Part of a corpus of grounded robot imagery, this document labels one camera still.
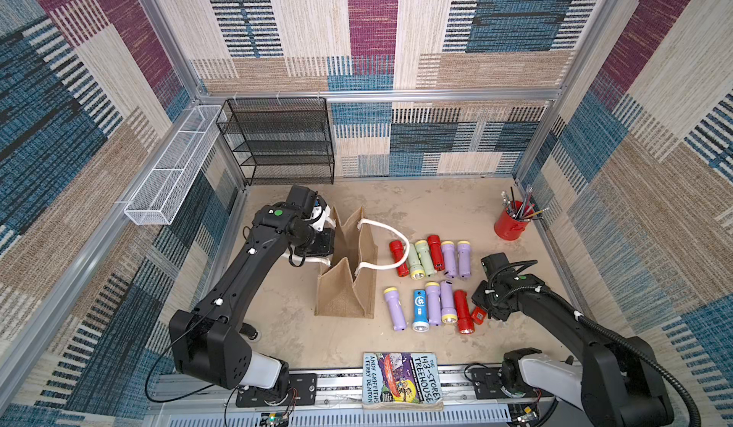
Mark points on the red pencil cup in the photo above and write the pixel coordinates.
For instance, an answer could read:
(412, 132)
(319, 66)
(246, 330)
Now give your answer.
(508, 227)

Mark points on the white mesh wall basket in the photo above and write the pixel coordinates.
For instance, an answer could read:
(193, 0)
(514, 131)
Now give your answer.
(158, 200)

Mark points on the black wire shelf rack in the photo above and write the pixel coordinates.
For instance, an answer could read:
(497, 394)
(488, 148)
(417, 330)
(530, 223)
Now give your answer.
(280, 141)

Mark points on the red flashlight upper row right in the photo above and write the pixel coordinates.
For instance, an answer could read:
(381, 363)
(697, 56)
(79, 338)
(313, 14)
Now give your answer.
(435, 248)

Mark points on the red flashlight upper row left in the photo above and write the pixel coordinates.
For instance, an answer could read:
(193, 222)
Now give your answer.
(398, 251)

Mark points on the burlap tote bag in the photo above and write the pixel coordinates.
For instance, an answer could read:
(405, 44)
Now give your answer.
(346, 285)

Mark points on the light green flashlight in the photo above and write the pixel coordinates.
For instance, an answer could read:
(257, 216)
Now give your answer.
(424, 255)
(414, 264)

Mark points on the light green flashlight left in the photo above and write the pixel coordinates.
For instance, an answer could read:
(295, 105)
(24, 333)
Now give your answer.
(414, 264)

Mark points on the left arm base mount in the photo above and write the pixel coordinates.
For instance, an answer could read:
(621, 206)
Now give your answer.
(300, 389)

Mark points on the blue flashlight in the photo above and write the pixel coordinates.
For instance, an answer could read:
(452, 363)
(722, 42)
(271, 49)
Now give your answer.
(420, 322)

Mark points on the light green flashlight right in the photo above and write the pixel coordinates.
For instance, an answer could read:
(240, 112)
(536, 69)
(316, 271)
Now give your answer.
(424, 255)

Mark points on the purple flashlight row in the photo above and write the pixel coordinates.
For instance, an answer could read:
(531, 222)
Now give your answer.
(392, 298)
(464, 259)
(450, 260)

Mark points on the red flashlight lower row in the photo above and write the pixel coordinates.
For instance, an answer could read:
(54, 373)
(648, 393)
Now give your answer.
(464, 321)

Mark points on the treehouse storey book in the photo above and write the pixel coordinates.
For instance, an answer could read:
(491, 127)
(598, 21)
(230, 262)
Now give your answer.
(403, 381)

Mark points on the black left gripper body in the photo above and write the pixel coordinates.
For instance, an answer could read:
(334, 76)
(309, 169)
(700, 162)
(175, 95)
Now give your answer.
(322, 245)

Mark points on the black white marker pen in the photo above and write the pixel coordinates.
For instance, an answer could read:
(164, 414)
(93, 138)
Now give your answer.
(250, 332)

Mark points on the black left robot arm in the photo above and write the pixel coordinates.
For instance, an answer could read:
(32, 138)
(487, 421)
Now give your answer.
(207, 342)

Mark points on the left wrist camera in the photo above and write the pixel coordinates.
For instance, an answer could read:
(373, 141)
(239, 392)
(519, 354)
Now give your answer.
(320, 213)

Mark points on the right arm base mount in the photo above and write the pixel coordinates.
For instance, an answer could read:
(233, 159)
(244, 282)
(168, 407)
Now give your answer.
(489, 383)

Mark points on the red flashlight row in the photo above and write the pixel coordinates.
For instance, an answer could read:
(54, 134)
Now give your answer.
(435, 248)
(398, 251)
(464, 321)

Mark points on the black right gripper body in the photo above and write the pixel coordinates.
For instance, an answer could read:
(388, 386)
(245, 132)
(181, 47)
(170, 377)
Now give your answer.
(486, 299)

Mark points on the purple flashlight lower right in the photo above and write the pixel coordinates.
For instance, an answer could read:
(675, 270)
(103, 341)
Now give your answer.
(448, 310)

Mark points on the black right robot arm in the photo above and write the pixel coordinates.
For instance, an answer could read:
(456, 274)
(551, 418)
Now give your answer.
(615, 384)

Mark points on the purple flashlight lower middle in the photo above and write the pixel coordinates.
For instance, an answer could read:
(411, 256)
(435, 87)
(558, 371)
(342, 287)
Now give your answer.
(433, 292)

